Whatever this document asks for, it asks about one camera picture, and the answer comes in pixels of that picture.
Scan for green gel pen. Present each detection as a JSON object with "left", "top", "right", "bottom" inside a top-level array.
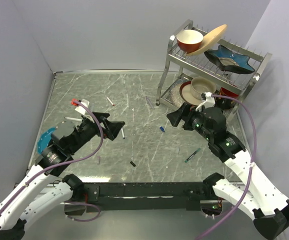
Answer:
[{"left": 184, "top": 148, "right": 201, "bottom": 163}]

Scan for steel dish rack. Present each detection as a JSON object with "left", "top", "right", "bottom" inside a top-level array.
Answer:
[{"left": 155, "top": 19, "right": 273, "bottom": 109}]

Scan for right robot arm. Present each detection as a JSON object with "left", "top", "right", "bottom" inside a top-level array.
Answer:
[{"left": 167, "top": 103, "right": 289, "bottom": 240}]

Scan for purple highlighter pen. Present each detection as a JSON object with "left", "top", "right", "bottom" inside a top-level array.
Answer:
[{"left": 145, "top": 96, "right": 155, "bottom": 110}]

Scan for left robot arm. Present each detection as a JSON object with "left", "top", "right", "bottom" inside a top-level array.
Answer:
[{"left": 0, "top": 112, "right": 125, "bottom": 240}]

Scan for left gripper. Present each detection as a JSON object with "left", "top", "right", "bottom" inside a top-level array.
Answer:
[{"left": 68, "top": 111, "right": 125, "bottom": 154}]

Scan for red white bowl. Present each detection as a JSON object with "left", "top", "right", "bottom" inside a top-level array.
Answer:
[{"left": 176, "top": 29, "right": 204, "bottom": 53}]

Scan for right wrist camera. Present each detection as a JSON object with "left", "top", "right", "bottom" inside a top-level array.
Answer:
[{"left": 195, "top": 92, "right": 215, "bottom": 112}]

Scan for blue polka dot plate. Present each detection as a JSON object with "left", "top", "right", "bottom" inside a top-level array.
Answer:
[{"left": 37, "top": 127, "right": 56, "bottom": 155}]

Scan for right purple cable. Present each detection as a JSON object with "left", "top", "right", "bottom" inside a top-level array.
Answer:
[{"left": 194, "top": 93, "right": 258, "bottom": 240}]

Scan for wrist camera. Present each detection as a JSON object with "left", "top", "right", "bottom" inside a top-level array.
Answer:
[
  {"left": 195, "top": 92, "right": 215, "bottom": 112},
  {"left": 71, "top": 98, "right": 93, "bottom": 121}
]

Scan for purple cable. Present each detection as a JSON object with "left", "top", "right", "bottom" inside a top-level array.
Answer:
[
  {"left": 194, "top": 93, "right": 258, "bottom": 240},
  {"left": 0, "top": 100, "right": 105, "bottom": 226}
]

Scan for red brown plate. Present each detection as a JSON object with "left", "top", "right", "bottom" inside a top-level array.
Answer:
[{"left": 179, "top": 81, "right": 204, "bottom": 106}]

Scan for blue star-shaped dish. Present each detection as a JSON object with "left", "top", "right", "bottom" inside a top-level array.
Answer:
[{"left": 204, "top": 45, "right": 255, "bottom": 75}]

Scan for beige wooden plate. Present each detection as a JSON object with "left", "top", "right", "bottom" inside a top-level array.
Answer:
[{"left": 186, "top": 24, "right": 228, "bottom": 56}]

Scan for white black-tip marker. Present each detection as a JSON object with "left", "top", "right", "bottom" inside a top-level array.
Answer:
[{"left": 64, "top": 117, "right": 83, "bottom": 122}]

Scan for white blue-tip marker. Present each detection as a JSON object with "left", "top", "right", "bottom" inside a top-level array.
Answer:
[{"left": 121, "top": 128, "right": 126, "bottom": 139}]

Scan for silver glitter plate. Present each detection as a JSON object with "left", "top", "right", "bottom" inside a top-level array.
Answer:
[{"left": 168, "top": 82, "right": 185, "bottom": 109}]

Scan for beige ceramic bowl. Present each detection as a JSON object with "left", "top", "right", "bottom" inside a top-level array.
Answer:
[{"left": 189, "top": 77, "right": 217, "bottom": 100}]

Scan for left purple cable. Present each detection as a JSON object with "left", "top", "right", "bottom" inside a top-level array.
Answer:
[{"left": 0, "top": 100, "right": 105, "bottom": 226}]

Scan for black red patterned cup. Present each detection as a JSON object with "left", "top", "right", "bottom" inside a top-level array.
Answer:
[{"left": 215, "top": 87, "right": 239, "bottom": 110}]

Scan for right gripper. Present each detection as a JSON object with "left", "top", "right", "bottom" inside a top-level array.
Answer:
[{"left": 166, "top": 101, "right": 213, "bottom": 141}]

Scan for white red-tip marker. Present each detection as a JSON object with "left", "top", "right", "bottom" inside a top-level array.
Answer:
[{"left": 106, "top": 96, "right": 115, "bottom": 107}]

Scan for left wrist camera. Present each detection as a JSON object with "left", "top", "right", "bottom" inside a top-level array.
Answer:
[{"left": 71, "top": 98, "right": 93, "bottom": 121}]

